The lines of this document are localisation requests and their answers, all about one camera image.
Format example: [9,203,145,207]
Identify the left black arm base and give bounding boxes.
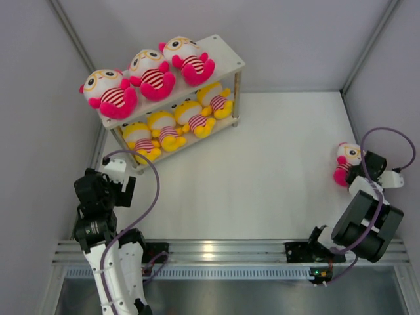
[142,241,169,264]

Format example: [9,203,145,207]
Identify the yellow plush striped shirt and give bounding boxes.
[147,110,187,152]

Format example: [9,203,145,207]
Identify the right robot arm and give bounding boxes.
[306,151,404,263]

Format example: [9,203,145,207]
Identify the aluminium front rail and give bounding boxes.
[52,239,410,265]

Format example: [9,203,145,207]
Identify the yellow plush shelf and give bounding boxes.
[196,82,234,119]
[123,122,161,161]

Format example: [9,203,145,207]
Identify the yellow plush lower shelf left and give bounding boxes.
[123,122,161,161]

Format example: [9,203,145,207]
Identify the pink plush on shelf top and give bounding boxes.
[79,69,138,120]

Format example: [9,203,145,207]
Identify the small black connector board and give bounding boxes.
[310,267,332,286]

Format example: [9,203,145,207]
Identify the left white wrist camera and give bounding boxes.
[102,157,127,184]

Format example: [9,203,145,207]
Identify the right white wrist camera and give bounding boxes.
[378,170,404,189]

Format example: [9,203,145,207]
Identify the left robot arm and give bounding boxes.
[73,168,152,314]

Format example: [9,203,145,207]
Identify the yellow plush lower shelf right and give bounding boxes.
[196,82,234,119]

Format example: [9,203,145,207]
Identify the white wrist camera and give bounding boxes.
[378,170,404,189]
[102,157,127,184]

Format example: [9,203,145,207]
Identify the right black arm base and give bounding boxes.
[285,241,346,263]

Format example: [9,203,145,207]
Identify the yellow plush with black eyes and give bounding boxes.
[173,100,216,138]

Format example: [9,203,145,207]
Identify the pink plush with yellow glasses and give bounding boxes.
[158,36,216,87]

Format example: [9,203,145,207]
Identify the white two-tier shelf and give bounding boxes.
[101,35,245,172]

